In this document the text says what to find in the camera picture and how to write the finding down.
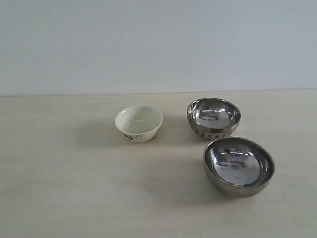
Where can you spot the white ceramic bowl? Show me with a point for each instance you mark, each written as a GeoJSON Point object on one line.
{"type": "Point", "coordinates": [139, 123]}

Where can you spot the patterned steel bowl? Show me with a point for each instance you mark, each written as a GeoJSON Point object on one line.
{"type": "Point", "coordinates": [213, 118]}

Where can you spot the plain steel bowl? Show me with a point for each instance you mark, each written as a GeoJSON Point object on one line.
{"type": "Point", "coordinates": [238, 167]}

